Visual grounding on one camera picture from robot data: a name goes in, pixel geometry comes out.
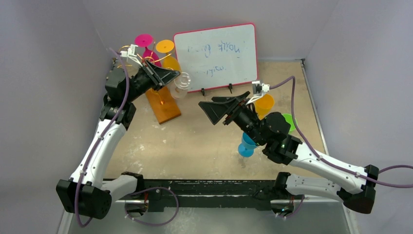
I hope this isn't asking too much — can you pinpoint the gold wire wine glass rack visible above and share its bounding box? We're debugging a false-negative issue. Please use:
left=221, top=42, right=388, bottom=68
left=118, top=45, right=181, bottom=124

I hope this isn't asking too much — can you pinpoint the yellow plastic wine glass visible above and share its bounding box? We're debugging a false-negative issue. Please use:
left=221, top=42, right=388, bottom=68
left=155, top=39, right=182, bottom=72

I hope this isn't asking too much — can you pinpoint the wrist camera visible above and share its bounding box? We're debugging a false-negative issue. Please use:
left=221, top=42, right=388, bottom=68
left=246, top=80, right=270, bottom=105
left=119, top=44, right=144, bottom=68

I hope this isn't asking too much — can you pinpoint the black aluminium base frame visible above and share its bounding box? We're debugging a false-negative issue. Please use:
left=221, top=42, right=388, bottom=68
left=106, top=178, right=336, bottom=214

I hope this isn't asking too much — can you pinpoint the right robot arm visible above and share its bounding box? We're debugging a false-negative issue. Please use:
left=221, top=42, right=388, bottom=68
left=198, top=92, right=378, bottom=214

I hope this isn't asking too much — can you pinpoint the orange plastic wine glass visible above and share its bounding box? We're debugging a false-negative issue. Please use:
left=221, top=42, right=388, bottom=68
left=254, top=94, right=275, bottom=119

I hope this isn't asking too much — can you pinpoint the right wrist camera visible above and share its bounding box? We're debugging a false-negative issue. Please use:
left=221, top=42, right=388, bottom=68
left=246, top=80, right=270, bottom=105

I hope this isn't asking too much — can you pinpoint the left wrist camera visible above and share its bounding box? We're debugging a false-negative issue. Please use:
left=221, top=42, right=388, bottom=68
left=119, top=44, right=144, bottom=68

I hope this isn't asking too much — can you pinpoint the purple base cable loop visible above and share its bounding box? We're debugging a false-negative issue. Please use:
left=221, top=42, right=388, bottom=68
left=124, top=187, right=180, bottom=227

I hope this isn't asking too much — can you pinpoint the pink plastic wine glass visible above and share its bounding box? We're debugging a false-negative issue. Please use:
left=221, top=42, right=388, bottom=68
left=134, top=34, right=162, bottom=67

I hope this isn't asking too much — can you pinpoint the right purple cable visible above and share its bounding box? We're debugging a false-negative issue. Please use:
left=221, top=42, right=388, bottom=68
left=269, top=76, right=413, bottom=189

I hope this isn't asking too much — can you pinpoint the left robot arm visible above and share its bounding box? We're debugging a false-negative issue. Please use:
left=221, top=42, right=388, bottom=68
left=56, top=61, right=181, bottom=219

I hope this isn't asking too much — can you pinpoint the pink framed whiteboard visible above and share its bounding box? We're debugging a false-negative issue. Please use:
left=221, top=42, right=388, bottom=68
left=173, top=23, right=258, bottom=93

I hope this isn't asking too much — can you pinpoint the blue plastic wine glass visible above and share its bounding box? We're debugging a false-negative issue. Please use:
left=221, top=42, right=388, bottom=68
left=238, top=133, right=258, bottom=157

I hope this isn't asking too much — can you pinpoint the green plastic wine glass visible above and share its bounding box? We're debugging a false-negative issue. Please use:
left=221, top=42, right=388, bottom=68
left=282, top=113, right=297, bottom=133

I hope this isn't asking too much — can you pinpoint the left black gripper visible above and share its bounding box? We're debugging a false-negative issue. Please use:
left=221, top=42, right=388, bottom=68
left=125, top=59, right=180, bottom=103

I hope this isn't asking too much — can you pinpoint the clear wine glass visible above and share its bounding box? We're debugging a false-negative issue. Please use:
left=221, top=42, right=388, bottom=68
left=169, top=72, right=191, bottom=99

